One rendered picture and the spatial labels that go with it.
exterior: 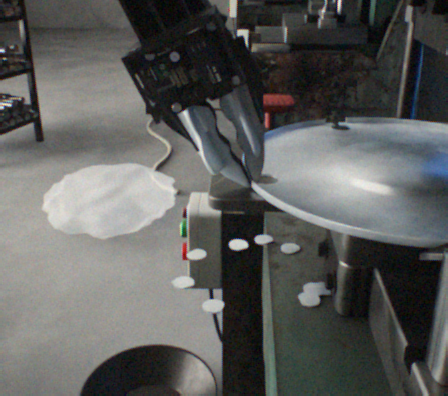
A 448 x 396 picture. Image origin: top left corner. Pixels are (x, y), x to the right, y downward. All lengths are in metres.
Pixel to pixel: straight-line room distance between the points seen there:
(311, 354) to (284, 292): 0.09
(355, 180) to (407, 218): 0.07
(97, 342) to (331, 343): 1.09
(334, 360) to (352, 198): 0.14
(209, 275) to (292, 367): 0.35
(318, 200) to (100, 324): 1.21
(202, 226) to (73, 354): 0.82
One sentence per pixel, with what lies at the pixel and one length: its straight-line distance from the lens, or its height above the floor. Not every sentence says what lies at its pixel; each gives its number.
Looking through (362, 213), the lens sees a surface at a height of 0.78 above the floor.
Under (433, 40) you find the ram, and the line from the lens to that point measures 0.49.
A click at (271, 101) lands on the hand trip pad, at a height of 0.76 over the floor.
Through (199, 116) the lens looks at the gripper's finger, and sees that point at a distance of 0.44.
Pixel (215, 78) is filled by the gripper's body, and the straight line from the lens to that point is 0.37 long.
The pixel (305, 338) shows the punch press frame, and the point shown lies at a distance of 0.52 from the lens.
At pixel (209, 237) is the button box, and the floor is 0.59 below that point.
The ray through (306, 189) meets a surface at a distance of 0.46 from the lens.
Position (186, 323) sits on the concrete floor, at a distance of 1.57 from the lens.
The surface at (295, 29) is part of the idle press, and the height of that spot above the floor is 0.70.
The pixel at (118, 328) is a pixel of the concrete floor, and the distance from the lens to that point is 1.57.
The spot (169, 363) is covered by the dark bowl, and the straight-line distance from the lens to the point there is 1.39.
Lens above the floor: 0.97
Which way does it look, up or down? 22 degrees down
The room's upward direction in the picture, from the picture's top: straight up
